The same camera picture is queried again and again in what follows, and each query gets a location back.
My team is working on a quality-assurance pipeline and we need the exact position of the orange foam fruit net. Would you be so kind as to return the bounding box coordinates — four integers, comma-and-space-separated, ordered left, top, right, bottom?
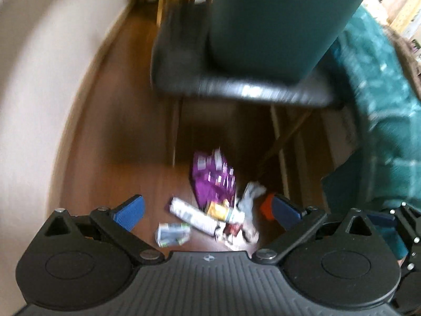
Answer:
260, 193, 275, 221

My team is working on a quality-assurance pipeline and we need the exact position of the white paper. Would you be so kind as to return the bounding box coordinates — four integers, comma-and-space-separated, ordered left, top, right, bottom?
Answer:
237, 181, 266, 244

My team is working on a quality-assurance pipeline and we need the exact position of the yellow red snack wrapper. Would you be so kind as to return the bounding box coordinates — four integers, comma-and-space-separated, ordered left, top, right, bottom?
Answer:
206, 201, 245, 238

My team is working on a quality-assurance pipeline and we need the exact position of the purple chip bag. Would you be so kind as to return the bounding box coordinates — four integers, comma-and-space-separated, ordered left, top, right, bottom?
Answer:
191, 149, 236, 210

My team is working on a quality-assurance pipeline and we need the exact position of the dark teal trash bin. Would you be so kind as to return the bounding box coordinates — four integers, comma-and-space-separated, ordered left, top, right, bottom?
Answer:
209, 0, 363, 83

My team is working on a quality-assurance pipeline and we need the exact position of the small green white wrapper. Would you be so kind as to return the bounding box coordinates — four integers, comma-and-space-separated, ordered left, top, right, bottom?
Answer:
156, 223, 191, 248

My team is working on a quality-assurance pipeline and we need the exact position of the white rolled wrapper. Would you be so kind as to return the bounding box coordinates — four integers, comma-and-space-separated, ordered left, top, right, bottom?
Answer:
169, 197, 223, 238

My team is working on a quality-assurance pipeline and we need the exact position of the teal plaid blanket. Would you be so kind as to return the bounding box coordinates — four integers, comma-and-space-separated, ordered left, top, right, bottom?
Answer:
321, 4, 421, 260

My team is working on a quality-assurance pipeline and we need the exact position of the wooden chair black seat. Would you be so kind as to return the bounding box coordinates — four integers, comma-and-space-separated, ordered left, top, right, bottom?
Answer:
150, 0, 340, 201

